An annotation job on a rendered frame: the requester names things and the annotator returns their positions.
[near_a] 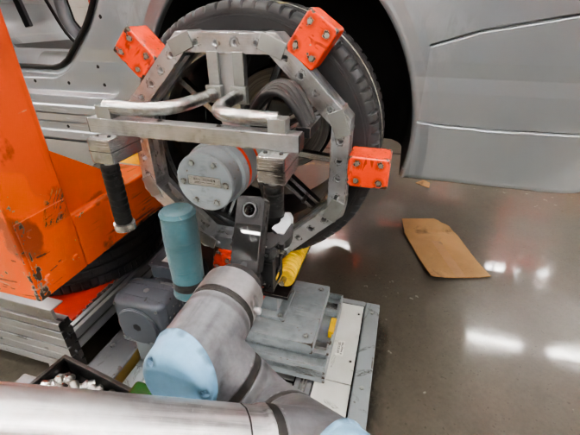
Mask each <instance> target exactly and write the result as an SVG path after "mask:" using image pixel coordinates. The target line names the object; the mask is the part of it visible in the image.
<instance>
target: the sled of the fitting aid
mask: <svg viewBox="0 0 580 435"><path fill-rule="evenodd" d="M342 305H343V295H342V294H337V293H330V296H329V299H328V301H327V305H326V308H325V313H324V316H323V319H322V322H321V326H320V328H319V331H318V336H317V340H316V343H315V345H314V349H313V352H312V354H308V353H305V352H301V351H297V350H290V349H287V348H283V347H279V346H275V345H272V344H265V343H261V342H257V341H254V340H249V339H245V342H246V343H247V344H248V345H249V346H250V347H251V348H252V349H253V350H254V351H255V352H256V353H257V354H258V355H259V356H260V357H261V358H262V359H263V360H264V361H265V362H266V363H267V364H268V365H269V366H270V367H271V368H272V369H273V370H274V371H276V372H280V373H283V374H287V375H292V376H296V377H299V378H303V379H307V380H310V381H316V382H320V383H325V377H326V373H327V369H328V365H329V361H330V358H331V352H332V347H333V344H334V340H335V336H336V333H337V326H338V322H339V319H340V315H341V311H342Z"/></svg>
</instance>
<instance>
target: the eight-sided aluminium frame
mask: <svg viewBox="0 0 580 435"><path fill-rule="evenodd" d="M290 39H291V38H290V36H289V35H288V34H287V33H286V32H285V31H274V30H268V31H245V30H202V29H191V30H181V31H174V33H173V35H172V36H171V38H170V39H169V40H167V44H166V46H165V47H164V48H163V49H162V51H161V53H160V54H159V56H158V57H157V59H156V60H155V62H154V64H153V65H152V66H151V68H150V69H149V71H148V73H147V74H146V76H145V77H144V79H143V80H142V82H141V83H140V84H139V86H138V87H137V89H136V91H135V93H134V94H133V95H131V96H130V100H129V101H137V102H156V101H161V100H162V99H163V97H164V96H165V95H166V93H167V91H168V90H169V89H170V87H171V86H172V84H173V83H174V81H175V80H176V79H177V78H178V77H179V75H180V74H181V72H182V71H183V69H184V68H185V67H186V65H187V64H188V62H189V61H190V59H191V58H192V57H193V55H194V54H195V53H206V51H217V53H218V54H231V52H243V54H267V55H269V56H270V57H271V58H272V59H273V60H274V61H275V63H276V64H277V65H278V66H279V67H280V68H281V70H282V71H283V72H284V73H285V74H286V75H287V76H288V77H289V78H290V79H291V80H293V81H296V82H297V83H299V84H300V85H301V87H302V88H303V89H304V91H305V93H306V95H307V97H308V99H309V101H310V103H311V104H312V105H313V106H314V107H315V108H316V110H317V111H318V112H319V113H320V114H321V115H322V117H323V118H324V119H325V120H326V121H327V122H328V124H330V126H331V151H330V166H329V182H328V198H327V200H326V201H325V202H324V203H323V204H321V205H320V206H318V207H317V208H316V209H314V210H313V211H311V212H310V213H309V214H307V215H306V216H305V217H303V218H302V219H301V220H300V221H298V222H297V223H296V224H294V225H293V240H292V243H291V244H290V246H289V247H288V249H287V255H288V253H290V252H291V251H293V250H294V249H296V248H297V247H299V246H300V245H301V244H302V243H304V242H305V241H307V240H308V239H310V238H311V237H313V236H315V235H316V234H318V233H319V232H320V231H321V230H323V229H324V228H326V227H327V226H329V225H330V224H332V223H335V222H336V221H337V220H338V219H339V218H340V217H342V216H343V215H344V211H345V208H346V205H347V201H348V196H349V194H348V191H349V186H347V185H346V180H347V169H348V159H349V155H350V152H351V150H352V141H353V131H354V128H355V124H354V121H355V113H354V112H353V110H352V109H351V108H350V107H349V106H348V103H345V102H344V100H343V99H342V98H341V97H340V96H339V95H338V93H337V92H336V91H335V90H334V88H333V87H332V86H331V85H330V84H329V82H328V81H327V80H326V79H325V77H324V76H323V75H322V74H321V73H320V72H319V70H318V69H317V68H315V69H314V70H312V71H310V70H309V69H308V68H307V67H305V66H304V65H303V64H302V63H301V62H300V61H299V60H298V59H297V58H296V57H295V56H293V55H292V54H291V53H290V52H288V51H287V44H288V42H289V40H290ZM140 139H141V140H140V141H141V145H142V151H140V152H138V158H139V162H140V166H141V170H142V181H143V182H144V185H145V188H146V189H147V190H148V191H149V193H150V194H151V196H152V197H155V198H156V199H157V200H158V201H159V202H160V203H161V204H162V205H163V206H166V205H170V204H172V203H180V202H182V203H188V204H190V205H192V206H194V207H195V208H196V217H197V221H198V227H199V235H200V242H201V243H202V244H203V245H204V246H207V247H211V248H213V249H214V248H215V246H216V247H219V248H221V249H227V250H232V246H231V242H232V236H233V234H234V227H231V226H225V225H220V224H217V223H216V222H215V221H214V220H213V219H212V218H211V217H210V216H209V215H208V214H207V213H206V212H205V211H204V210H203V209H202V208H200V207H198V206H196V205H195V204H194V203H192V202H191V201H190V200H189V199H188V198H187V197H186V195H185V194H184V193H183V192H182V190H181V188H180V187H179V186H178V185H177V184H176V183H175V182H174V181H173V180H172V179H171V178H170V176H169V174H168V170H167V161H166V156H165V150H164V146H163V141H162V140H160V139H151V138H142V137H140Z"/></svg>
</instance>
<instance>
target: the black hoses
mask: <svg viewBox="0 0 580 435"><path fill-rule="evenodd" d="M273 97H278V98H281V99H282V100H283V101H284V102H285V103H286V104H287V106H288V107H289V109H290V110H291V111H292V113H293V114H294V116H295V117H296V119H297V121H298V123H299V124H298V125H297V126H296V127H295V130H298V131H303V132H304V138H306V139H311V137H312V136H313V135H314V133H315V132H316V131H317V130H318V128H319V127H320V125H321V116H315V115H314V112H313V109H312V106H311V104H310V101H309V99H308V97H307V95H306V93H305V91H304V89H303V88H302V87H301V85H300V84H299V83H297V82H296V81H293V80H288V79H275V80H273V81H271V82H269V83H268V84H266V85H265V86H264V87H263V88H262V89H261V90H260V91H259V92H258V93H257V95H256V96H255V98H254V100H253V102H252V104H251V105H247V104H246V105H245V106H244V109H245V110H263V107H264V106H265V105H266V104H267V103H268V102H269V101H270V100H271V99H272V98H273Z"/></svg>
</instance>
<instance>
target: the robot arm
mask: <svg viewBox="0 0 580 435"><path fill-rule="evenodd" d="M269 207H270V203H269V201H268V200H267V199H265V198H263V197H256V196H245V195H243V196H240V197H239V198H238V199H237V202H236V218H235V226H234V234H233V236H232V242H231V246H232V250H231V255H230V264H226V265H224V266H219V267H216V268H214V269H212V270H211V271H210V272H209V273H208V274H207V275H206V277H205V278H204V279H203V280H202V281H201V283H200V284H199V285H198V287H197V288H196V289H195V291H194V292H193V294H192V296H191V297H190V299H189V300H188V301H187V302H186V303H185V304H184V306H183V307H182V308H181V310H180V311H179V312H178V314H177V315H176V316H175V318H174V319H173V321H172V322H171V323H170V324H169V326H168V327H167V328H166V330H164V331H162V332H161V333H160V335H159V336H158V337H157V338H156V340H155V343H154V346H153V347H152V349H151V350H150V351H149V353H148V354H147V355H146V357H145V360H144V363H143V368H142V372H143V377H144V381H145V382H146V385H147V387H148V389H149V391H150V393H151V394H152V395H150V394H132V393H122V392H112V391H103V390H93V389H83V388H65V387H56V386H47V385H37V384H27V383H18V382H8V381H0V435H370V434H369V433H368V432H366V431H365V430H363V429H362V427H361V426H360V425H359V424H358V423H357V422H356V421H354V420H353V419H348V418H345V417H344V416H342V415H340V414H339V413H336V412H335V411H333V410H331V409H330V408H329V407H327V406H325V405H323V404H322V403H320V402H318V401H317V400H314V399H313V398H312V397H311V396H309V395H308V394H305V393H304V392H302V391H300V390H299V389H297V388H296V387H294V386H292V385H291V384H289V383H287V382H286V381H285V380H284V379H282V378H281V377H280V376H279V375H278V374H277V373H276V372H275V371H274V370H273V369H272V368H271V367H270V366H269V365H268V364H267V363H266V362H265V361H264V360H263V359H262V358H261V357H260V356H259V355H258V354H257V353H256V352H255V351H254V350H253V349H252V348H251V347H250V346H249V345H248V344H247V343H246V342H245V339H246V337H247V336H248V334H249V331H250V329H251V327H252V325H253V323H254V321H255V318H256V316H257V315H260V314H261V313H262V309H261V306H262V303H263V293H262V292H263V291H267V292H271V293H273V292H274V290H275V288H276V286H277V284H278V282H279V280H280V278H281V276H282V254H279V253H280V249H281V250H287V249H288V247H289V246H290V244H291V243H292V240H293V215H292V214H291V212H284V217H283V218H281V221H280V222H279V223H278V224H275V225H274V226H273V227H272V232H270V233H269V232H267V231H268V216H269ZM278 273H279V277H278V279H277V280H276V276H277V274H278ZM269 286H271V287H269ZM264 287H266V288H264Z"/></svg>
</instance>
